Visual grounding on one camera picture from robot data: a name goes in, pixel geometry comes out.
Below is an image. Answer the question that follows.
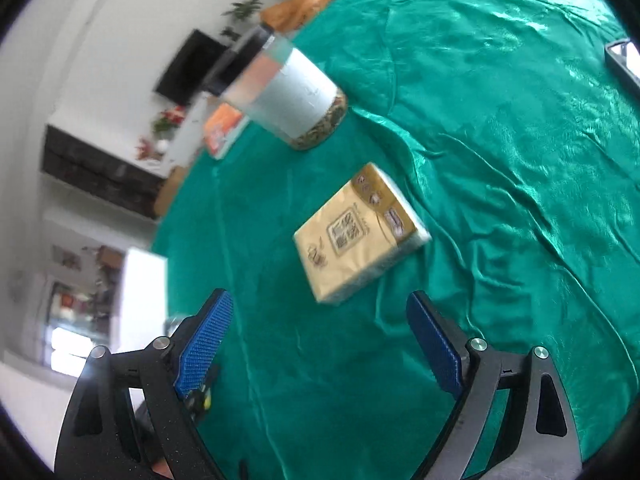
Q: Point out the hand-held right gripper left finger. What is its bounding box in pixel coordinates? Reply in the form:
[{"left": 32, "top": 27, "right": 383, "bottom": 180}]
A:
[{"left": 54, "top": 288, "right": 235, "bottom": 480}]

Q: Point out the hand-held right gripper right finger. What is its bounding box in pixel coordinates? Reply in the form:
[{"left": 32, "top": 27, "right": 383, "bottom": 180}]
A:
[{"left": 406, "top": 290, "right": 583, "bottom": 480}]

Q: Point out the white storage box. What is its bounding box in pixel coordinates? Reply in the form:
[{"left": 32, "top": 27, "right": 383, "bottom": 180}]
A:
[{"left": 120, "top": 247, "right": 168, "bottom": 356}]

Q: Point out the small cream box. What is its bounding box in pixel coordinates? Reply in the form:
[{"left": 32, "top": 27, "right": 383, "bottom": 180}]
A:
[{"left": 292, "top": 162, "right": 433, "bottom": 306}]

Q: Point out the green patterned tablecloth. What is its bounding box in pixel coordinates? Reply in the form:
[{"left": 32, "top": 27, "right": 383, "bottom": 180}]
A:
[{"left": 150, "top": 0, "right": 640, "bottom": 480}]

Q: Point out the dark display cabinet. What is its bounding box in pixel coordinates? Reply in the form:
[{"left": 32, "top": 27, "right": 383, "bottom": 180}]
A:
[{"left": 41, "top": 125, "right": 166, "bottom": 221}]

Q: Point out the white television cabinet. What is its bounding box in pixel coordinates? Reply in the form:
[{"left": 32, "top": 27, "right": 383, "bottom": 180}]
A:
[{"left": 167, "top": 90, "right": 221, "bottom": 181}]

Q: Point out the orange book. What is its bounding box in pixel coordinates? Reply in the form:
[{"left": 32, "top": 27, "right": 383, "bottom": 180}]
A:
[{"left": 202, "top": 105, "right": 249, "bottom": 161}]

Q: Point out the potted plant with red decorations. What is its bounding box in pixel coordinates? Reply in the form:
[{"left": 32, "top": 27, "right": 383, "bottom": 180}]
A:
[{"left": 152, "top": 107, "right": 186, "bottom": 136}]

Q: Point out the clear jar with black lid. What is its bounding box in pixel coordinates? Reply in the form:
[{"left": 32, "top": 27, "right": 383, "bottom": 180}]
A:
[{"left": 202, "top": 25, "right": 348, "bottom": 152}]

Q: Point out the black flat television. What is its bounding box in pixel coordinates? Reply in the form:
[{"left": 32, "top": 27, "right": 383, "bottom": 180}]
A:
[{"left": 154, "top": 30, "right": 231, "bottom": 108}]

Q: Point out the large green potted plant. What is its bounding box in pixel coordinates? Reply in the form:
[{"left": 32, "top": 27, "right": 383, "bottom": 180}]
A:
[{"left": 222, "top": 0, "right": 263, "bottom": 23}]

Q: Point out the black smartphone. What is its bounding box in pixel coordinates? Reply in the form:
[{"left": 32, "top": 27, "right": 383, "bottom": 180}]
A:
[{"left": 604, "top": 39, "right": 640, "bottom": 88}]

